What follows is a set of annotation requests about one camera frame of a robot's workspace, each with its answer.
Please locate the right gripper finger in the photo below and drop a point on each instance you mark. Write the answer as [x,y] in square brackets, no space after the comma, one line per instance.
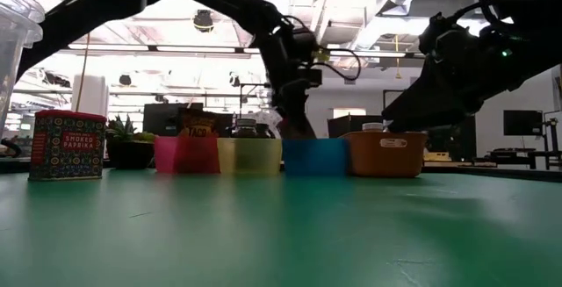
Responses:
[426,107]

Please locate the orange plastic bin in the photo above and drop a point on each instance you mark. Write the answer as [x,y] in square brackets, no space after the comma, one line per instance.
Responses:
[386,160]

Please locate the clear plastic container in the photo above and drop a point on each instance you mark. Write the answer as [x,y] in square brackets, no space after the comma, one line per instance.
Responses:
[13,28]

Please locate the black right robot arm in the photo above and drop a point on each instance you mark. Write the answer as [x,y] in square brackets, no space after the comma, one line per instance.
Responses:
[527,6]

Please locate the dark green spice jar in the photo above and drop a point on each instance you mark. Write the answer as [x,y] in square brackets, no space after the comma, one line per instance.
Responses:
[246,129]

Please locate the black plant pot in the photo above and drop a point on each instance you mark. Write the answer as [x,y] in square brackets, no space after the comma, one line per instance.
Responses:
[129,155]

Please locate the black cabinet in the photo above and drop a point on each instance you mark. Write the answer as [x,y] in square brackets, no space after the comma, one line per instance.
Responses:
[351,126]

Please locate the white column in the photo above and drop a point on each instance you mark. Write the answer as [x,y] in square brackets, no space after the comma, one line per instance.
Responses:
[94,96]

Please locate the black desk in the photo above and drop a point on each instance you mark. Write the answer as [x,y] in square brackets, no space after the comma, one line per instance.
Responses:
[522,153]

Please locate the brown taco seasoning packet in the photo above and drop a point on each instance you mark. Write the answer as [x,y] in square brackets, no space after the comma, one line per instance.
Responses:
[198,126]

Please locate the yellow plastic bin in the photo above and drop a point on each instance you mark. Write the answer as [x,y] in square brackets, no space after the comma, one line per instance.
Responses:
[249,157]

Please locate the green succulent plant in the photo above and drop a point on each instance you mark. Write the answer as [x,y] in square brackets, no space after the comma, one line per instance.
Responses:
[123,129]

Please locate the pink plastic bin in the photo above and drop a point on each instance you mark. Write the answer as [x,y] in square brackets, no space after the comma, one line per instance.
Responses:
[186,155]

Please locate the black ceiling dome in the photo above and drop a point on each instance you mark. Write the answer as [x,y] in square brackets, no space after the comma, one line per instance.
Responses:
[203,20]

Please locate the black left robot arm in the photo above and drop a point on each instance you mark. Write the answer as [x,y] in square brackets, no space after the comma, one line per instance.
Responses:
[88,10]

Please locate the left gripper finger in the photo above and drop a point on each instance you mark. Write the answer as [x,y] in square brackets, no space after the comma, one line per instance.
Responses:
[298,122]

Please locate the blue plastic bin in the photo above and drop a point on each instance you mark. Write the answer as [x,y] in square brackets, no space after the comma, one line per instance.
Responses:
[315,157]

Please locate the smoked paprika tin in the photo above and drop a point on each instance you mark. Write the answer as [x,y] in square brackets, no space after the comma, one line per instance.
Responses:
[66,146]

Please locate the small black monitor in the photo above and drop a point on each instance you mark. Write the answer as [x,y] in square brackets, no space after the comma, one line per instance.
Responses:
[522,122]

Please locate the large black monitor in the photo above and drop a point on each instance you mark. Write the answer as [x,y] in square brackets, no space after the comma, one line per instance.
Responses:
[158,118]

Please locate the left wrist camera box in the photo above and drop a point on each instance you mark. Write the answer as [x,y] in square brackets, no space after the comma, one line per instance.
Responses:
[311,77]

